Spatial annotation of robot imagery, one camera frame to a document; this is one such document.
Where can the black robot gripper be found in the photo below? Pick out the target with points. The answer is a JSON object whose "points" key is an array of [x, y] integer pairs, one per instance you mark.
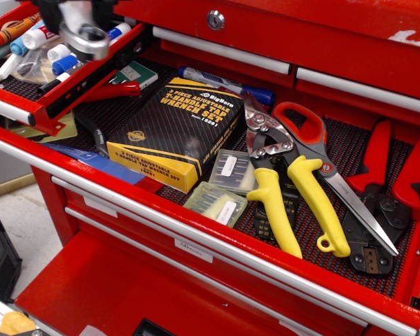
{"points": [[75, 14]]}

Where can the silver box cutter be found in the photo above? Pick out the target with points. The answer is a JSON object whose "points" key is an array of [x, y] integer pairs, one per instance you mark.
{"points": [[90, 43]]}

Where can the small open red drawer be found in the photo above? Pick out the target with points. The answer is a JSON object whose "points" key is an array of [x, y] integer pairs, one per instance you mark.
{"points": [[20, 102]]}

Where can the green white box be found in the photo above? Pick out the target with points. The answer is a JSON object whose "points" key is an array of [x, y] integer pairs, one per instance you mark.
{"points": [[135, 72]]}

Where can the silver drawer lock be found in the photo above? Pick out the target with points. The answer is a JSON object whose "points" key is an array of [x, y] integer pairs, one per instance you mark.
{"points": [[215, 20]]}

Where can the black yellow wrench set box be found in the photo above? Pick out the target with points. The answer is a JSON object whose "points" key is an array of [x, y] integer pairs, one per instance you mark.
{"points": [[176, 134]]}

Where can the blue marker in large drawer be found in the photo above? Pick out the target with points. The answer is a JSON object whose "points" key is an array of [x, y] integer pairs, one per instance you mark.
{"points": [[264, 96]]}

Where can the large open red drawer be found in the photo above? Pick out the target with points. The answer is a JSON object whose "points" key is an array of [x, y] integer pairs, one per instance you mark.
{"points": [[133, 253]]}

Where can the white glue stick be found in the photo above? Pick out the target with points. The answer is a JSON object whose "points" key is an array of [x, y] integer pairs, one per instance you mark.
{"points": [[36, 38]]}

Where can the white cap dry erase marker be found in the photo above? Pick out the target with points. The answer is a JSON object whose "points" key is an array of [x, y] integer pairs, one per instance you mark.
{"points": [[58, 52]]}

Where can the light blue cap marker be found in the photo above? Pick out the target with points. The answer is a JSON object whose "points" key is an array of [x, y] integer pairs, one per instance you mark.
{"points": [[17, 47]]}

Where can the blue cap dry erase marker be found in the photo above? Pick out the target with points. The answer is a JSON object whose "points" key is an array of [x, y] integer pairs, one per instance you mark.
{"points": [[62, 65]]}

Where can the clear plastic bag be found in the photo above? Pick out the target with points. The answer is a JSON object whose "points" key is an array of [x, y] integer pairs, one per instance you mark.
{"points": [[35, 67]]}

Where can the white pen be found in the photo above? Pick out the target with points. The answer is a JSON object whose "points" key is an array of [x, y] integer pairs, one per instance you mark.
{"points": [[9, 66]]}

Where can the black marker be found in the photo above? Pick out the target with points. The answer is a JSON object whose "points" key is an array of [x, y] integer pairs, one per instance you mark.
{"points": [[44, 89]]}

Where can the blue flat card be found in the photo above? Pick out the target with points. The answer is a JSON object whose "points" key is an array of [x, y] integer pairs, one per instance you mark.
{"points": [[99, 162]]}

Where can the red tool chest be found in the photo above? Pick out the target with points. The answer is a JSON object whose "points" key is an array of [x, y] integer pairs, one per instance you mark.
{"points": [[352, 62]]}

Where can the clear drill bit case upper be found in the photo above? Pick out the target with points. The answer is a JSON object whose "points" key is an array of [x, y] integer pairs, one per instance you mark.
{"points": [[233, 171]]}

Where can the clear drill bit case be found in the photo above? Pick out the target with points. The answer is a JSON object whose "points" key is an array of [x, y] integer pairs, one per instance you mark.
{"points": [[233, 171], [217, 204]]}

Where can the clear drill bit case lower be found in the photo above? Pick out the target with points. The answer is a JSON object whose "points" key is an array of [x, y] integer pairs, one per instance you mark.
{"points": [[217, 204]]}

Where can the red grey scissors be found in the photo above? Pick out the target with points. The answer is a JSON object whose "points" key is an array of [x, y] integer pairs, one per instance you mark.
{"points": [[311, 139]]}

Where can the black handled pliers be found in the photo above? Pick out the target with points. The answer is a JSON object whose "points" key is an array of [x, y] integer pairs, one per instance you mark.
{"points": [[98, 135]]}

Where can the yellow handled tin snips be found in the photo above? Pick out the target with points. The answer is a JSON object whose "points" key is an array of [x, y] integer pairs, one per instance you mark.
{"points": [[286, 148]]}

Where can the red handled crimping tool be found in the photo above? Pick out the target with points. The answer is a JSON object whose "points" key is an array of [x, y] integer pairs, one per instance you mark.
{"points": [[393, 210]]}

